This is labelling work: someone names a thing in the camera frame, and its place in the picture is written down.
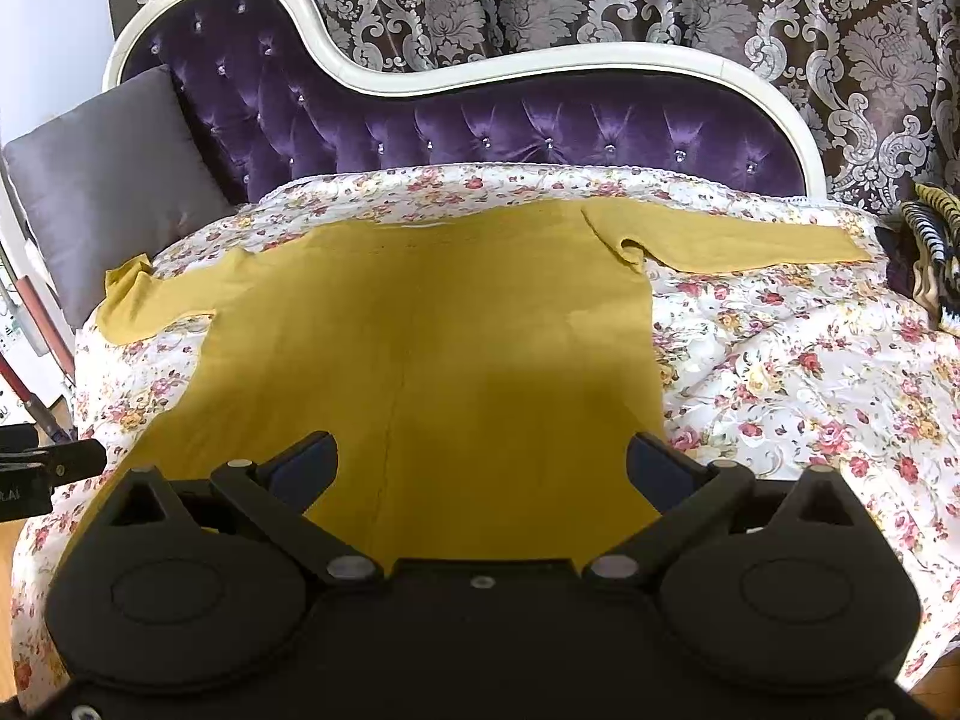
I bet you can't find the mustard yellow knit sweater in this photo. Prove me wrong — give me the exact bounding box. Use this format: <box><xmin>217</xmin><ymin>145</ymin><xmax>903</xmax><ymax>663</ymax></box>
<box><xmin>96</xmin><ymin>199</ymin><xmax>862</xmax><ymax>566</ymax></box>

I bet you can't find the striped folded clothes pile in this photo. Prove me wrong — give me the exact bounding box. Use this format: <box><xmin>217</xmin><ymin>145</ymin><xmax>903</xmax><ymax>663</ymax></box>
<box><xmin>875</xmin><ymin>184</ymin><xmax>960</xmax><ymax>337</ymax></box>

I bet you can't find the red metal stand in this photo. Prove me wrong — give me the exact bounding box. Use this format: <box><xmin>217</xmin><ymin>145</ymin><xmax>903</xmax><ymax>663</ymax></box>
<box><xmin>2</xmin><ymin>252</ymin><xmax>76</xmax><ymax>444</ymax></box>

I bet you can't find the floral quilted bedspread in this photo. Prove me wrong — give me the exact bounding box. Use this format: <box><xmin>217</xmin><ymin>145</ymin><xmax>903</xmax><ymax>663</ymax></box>
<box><xmin>11</xmin><ymin>164</ymin><xmax>958</xmax><ymax>713</ymax></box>

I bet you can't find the grey satin pillow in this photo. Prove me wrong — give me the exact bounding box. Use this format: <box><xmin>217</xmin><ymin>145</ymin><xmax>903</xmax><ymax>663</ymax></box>
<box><xmin>3</xmin><ymin>67</ymin><xmax>231</xmax><ymax>328</ymax></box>

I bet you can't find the purple tufted white-framed headboard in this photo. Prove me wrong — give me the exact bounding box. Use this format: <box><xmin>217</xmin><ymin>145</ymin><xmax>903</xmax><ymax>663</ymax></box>
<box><xmin>103</xmin><ymin>0</ymin><xmax>827</xmax><ymax>202</ymax></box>

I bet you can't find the brown silver damask curtain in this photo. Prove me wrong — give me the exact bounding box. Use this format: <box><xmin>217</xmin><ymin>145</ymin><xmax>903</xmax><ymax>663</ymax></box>
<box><xmin>140</xmin><ymin>0</ymin><xmax>958</xmax><ymax>215</ymax></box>

